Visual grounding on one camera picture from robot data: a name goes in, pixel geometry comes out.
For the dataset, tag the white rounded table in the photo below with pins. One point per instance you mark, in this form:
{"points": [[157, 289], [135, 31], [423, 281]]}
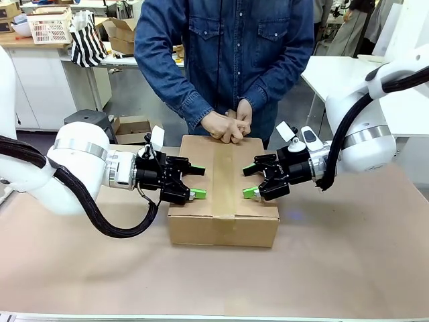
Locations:
{"points": [[335, 77]]}

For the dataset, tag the large open cardboard box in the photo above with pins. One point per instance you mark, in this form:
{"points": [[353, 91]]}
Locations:
{"points": [[119, 28]]}

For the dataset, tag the closed brown cardboard box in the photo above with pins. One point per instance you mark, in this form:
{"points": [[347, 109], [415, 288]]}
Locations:
{"points": [[8, 13]]}

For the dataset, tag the grey plastic stool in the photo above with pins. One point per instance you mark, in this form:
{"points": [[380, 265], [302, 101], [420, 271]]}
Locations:
{"points": [[87, 117]]}

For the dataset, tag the white plastic crate basket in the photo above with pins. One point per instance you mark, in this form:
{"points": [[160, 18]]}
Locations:
{"points": [[50, 31]]}

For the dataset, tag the person's right forearm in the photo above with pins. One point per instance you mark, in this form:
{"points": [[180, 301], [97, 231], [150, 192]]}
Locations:
{"points": [[181, 97]]}

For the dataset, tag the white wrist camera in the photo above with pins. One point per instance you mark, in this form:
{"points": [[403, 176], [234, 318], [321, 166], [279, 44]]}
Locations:
{"points": [[157, 135], [285, 131]]}

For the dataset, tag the person's left forearm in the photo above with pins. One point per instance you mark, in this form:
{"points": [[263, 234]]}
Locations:
{"points": [[268, 87]]}

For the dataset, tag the clear packing tape strip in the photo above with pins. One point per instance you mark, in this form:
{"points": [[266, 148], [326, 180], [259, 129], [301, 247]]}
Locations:
{"points": [[224, 181]]}

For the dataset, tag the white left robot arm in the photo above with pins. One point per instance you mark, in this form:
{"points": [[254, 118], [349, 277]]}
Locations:
{"points": [[77, 157]]}

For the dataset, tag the black white striped bag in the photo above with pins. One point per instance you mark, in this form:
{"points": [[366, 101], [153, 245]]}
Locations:
{"points": [[85, 47]]}

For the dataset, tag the person's right hand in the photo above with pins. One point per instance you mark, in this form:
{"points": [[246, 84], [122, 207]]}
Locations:
{"points": [[221, 129]]}

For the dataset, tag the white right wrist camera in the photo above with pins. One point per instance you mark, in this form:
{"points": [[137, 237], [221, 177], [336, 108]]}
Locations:
{"points": [[285, 131]]}

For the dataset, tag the person's left hand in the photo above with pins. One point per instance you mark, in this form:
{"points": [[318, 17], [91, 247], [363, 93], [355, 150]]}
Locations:
{"points": [[244, 112]]}

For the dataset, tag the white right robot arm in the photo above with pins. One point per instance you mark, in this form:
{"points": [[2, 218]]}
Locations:
{"points": [[368, 151]]}

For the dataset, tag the person in denim shirt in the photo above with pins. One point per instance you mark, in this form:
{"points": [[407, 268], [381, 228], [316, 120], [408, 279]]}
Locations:
{"points": [[228, 50]]}

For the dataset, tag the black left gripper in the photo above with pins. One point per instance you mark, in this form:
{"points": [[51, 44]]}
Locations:
{"points": [[151, 176]]}

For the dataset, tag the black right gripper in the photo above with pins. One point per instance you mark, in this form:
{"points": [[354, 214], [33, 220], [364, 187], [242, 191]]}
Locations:
{"points": [[291, 169]]}

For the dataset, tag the white cabinet wooden top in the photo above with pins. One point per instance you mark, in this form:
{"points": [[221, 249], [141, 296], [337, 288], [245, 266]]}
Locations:
{"points": [[40, 90]]}

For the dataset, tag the white desk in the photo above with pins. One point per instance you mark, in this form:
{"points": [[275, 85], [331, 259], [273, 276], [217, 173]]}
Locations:
{"points": [[100, 87]]}

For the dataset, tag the background person grey skirt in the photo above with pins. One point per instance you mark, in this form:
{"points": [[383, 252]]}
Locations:
{"points": [[348, 37]]}

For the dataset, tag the brown cardboard shipping box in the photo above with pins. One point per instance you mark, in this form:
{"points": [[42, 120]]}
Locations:
{"points": [[197, 228]]}

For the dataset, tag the small open cardboard box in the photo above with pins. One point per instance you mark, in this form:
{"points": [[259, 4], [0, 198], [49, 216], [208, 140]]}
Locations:
{"points": [[130, 129]]}

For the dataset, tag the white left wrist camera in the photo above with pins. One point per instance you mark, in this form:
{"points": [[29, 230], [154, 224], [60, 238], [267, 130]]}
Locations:
{"points": [[157, 135]]}

